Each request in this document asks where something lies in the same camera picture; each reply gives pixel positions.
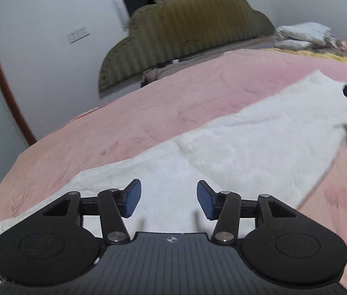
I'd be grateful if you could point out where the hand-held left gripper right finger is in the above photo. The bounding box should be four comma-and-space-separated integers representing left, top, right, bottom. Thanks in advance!
196, 180, 297, 247

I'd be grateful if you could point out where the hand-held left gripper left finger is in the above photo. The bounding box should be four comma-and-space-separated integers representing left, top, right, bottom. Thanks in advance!
42, 178, 142, 247

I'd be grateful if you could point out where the yellow floral quilt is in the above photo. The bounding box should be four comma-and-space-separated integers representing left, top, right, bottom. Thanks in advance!
272, 36, 347, 68

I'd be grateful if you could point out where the white patterned pillow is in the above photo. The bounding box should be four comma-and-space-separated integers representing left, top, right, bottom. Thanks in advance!
275, 22, 334, 50

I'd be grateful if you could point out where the pink bed blanket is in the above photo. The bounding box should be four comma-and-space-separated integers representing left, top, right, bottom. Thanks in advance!
0, 48, 347, 295

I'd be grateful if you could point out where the olive green striped headboard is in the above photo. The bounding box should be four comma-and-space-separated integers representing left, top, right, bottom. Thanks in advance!
98, 0, 276, 99

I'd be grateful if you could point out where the white wall switch panel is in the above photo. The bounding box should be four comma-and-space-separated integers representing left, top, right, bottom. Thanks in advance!
67, 25, 90, 44

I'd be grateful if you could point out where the brown wooden door frame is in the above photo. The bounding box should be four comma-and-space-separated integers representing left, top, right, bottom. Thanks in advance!
0, 0, 37, 146

